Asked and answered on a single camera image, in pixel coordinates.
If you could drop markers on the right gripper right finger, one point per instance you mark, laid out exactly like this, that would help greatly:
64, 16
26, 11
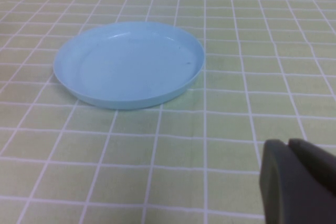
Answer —
315, 161

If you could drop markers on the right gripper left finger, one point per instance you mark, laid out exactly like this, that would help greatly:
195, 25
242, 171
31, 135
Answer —
286, 190

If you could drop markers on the light blue round plate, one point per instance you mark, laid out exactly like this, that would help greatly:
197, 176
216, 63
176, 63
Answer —
131, 66

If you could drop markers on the green checkered tablecloth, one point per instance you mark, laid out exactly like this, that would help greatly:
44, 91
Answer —
157, 169

